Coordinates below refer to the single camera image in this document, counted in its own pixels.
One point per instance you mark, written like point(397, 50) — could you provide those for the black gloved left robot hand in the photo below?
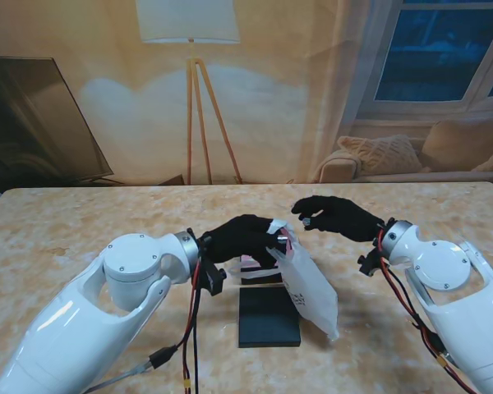
point(238, 240)

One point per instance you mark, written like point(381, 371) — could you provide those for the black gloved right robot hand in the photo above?
point(345, 219)

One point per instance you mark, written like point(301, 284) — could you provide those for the white plastic bag orange print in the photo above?
point(308, 291)

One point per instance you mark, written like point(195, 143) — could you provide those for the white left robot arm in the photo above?
point(82, 320)

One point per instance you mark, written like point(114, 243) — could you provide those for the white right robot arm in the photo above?
point(448, 287)

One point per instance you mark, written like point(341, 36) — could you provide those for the black gift box pink inside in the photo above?
point(254, 279)

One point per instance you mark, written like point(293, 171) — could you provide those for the black gift box lid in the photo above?
point(267, 320)

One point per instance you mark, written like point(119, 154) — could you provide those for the printed living room backdrop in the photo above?
point(271, 102)

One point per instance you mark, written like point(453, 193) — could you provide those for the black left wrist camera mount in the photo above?
point(213, 279)

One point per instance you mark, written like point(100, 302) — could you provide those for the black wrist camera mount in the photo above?
point(213, 279)
point(369, 262)

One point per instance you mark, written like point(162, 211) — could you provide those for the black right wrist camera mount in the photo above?
point(369, 262)

